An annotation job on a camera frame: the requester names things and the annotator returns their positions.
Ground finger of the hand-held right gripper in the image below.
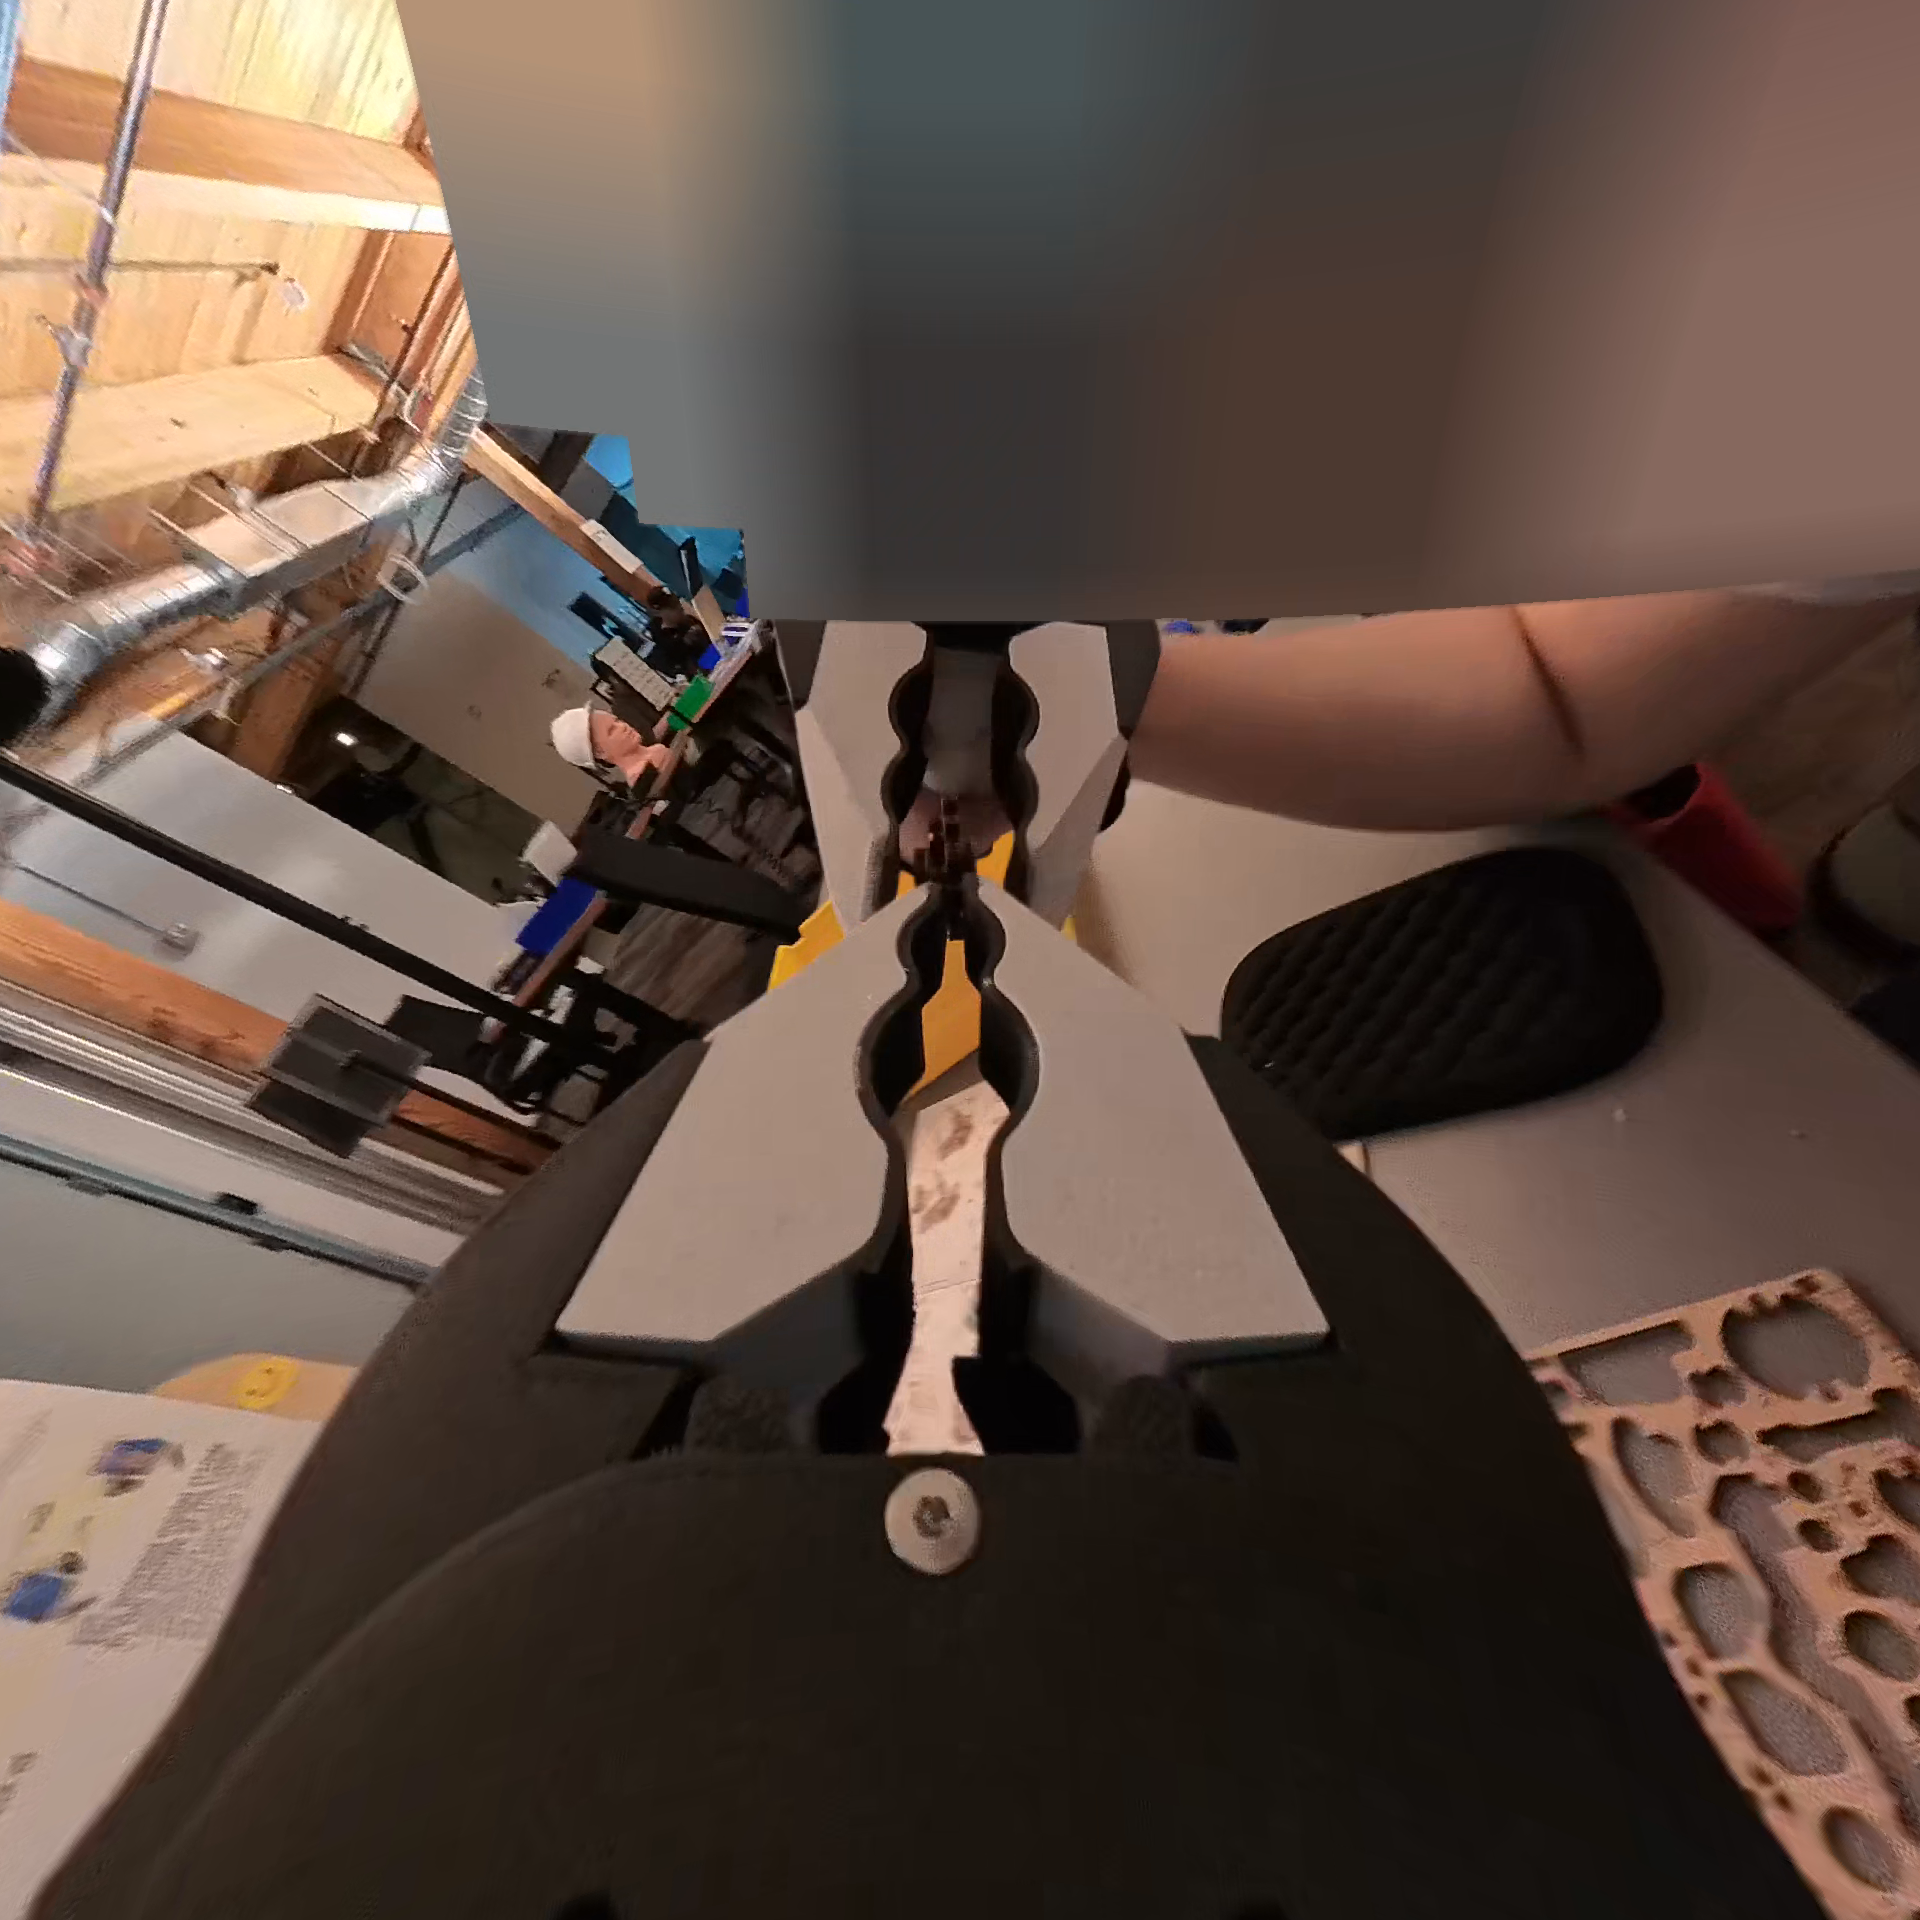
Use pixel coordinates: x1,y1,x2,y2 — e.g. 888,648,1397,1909
976,620,1129,943
778,620,932,927

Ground person's right hand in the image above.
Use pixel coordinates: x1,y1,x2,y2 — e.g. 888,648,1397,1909
900,791,1010,886

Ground illustrated instruction booklet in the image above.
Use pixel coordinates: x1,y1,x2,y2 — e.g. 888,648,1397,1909
884,1087,1009,1456

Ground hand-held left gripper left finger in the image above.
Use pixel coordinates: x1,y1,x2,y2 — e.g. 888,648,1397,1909
552,885,939,1348

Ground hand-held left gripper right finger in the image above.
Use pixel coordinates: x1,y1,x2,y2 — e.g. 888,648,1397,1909
961,879,1335,1360

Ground laser-cut wooden parts sheet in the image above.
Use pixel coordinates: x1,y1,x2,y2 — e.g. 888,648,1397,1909
1528,1266,1920,1920

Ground person's right forearm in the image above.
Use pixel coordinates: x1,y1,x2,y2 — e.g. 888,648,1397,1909
1131,591,1876,831

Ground brown cardboard board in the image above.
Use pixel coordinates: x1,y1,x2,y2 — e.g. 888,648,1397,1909
151,1350,362,1420

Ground grey metal bracket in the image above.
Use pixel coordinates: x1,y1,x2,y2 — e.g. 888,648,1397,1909
248,997,429,1157

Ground silver spiral air duct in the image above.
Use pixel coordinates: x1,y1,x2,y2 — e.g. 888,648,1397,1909
31,375,490,693

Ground wooden ceiling beam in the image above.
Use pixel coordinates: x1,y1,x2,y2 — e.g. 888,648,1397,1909
0,901,559,1172

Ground printed instruction sheet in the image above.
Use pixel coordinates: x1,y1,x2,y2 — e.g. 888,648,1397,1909
0,1376,325,1893

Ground yellow plastic bin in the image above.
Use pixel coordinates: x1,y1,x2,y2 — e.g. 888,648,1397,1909
769,831,1081,1098

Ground red container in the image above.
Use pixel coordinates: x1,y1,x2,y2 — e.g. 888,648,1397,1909
1611,762,1802,940

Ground black textured wrist pad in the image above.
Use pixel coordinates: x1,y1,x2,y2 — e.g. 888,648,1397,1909
1218,843,1666,1142

